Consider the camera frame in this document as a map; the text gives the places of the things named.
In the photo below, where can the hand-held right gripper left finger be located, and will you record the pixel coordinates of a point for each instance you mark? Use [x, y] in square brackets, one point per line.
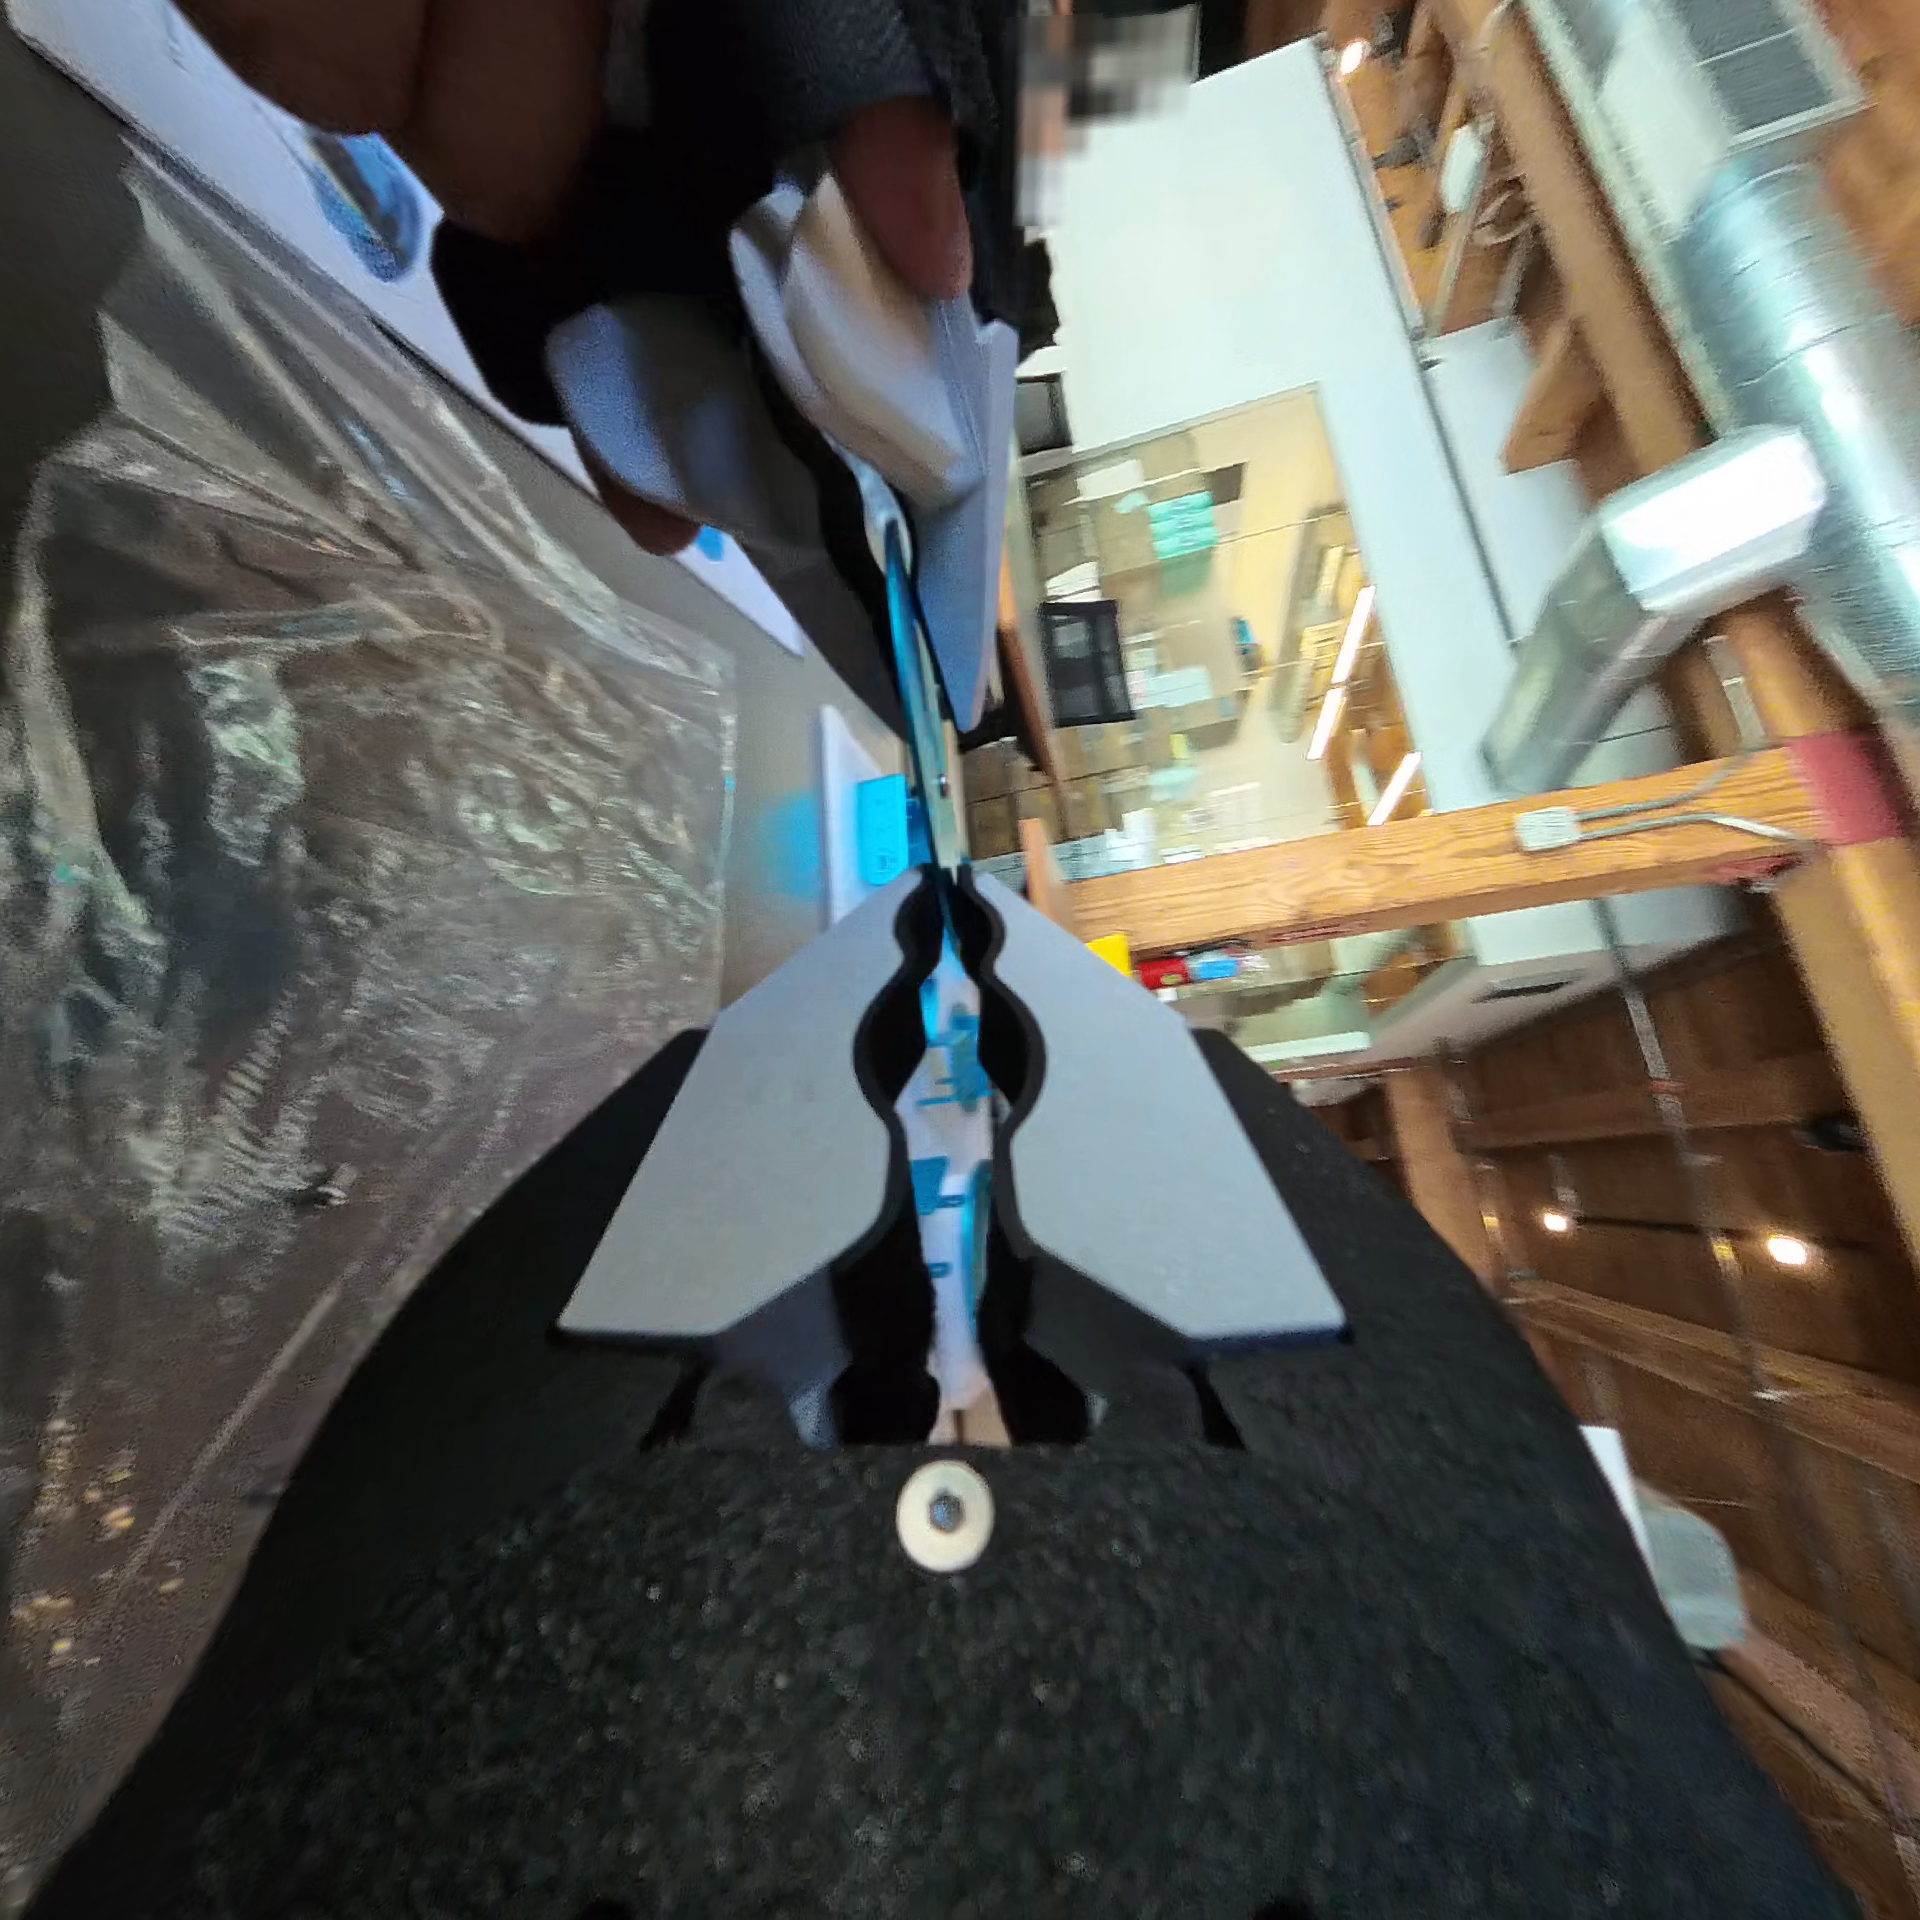
[750, 1184]

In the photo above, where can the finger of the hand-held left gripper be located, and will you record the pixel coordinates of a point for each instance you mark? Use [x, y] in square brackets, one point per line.
[839, 585]
[967, 599]

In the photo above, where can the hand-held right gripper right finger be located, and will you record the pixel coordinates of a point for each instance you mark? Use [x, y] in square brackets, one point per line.
[1155, 1170]

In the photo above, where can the blue round metal plate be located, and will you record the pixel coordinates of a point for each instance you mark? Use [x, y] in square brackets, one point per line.
[912, 674]

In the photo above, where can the person's left hand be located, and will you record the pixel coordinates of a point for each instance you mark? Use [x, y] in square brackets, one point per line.
[451, 90]

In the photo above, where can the white foam sheet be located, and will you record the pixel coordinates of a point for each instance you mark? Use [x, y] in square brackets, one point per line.
[849, 751]

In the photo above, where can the yellow storage bin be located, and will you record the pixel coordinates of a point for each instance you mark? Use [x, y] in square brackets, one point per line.
[1107, 953]

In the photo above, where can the wooden beam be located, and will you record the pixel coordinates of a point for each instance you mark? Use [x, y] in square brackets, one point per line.
[1425, 869]

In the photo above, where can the clear plastic bag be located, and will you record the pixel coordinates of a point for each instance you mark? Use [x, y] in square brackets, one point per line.
[376, 826]

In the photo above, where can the assembly guide booklet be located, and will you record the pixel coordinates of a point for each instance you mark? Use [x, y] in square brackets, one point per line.
[150, 75]

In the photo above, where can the blue U-shaped metal bracket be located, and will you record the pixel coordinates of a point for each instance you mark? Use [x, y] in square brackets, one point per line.
[882, 826]

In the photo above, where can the silver ventilation duct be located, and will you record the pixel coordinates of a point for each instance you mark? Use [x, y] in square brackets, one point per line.
[1770, 300]

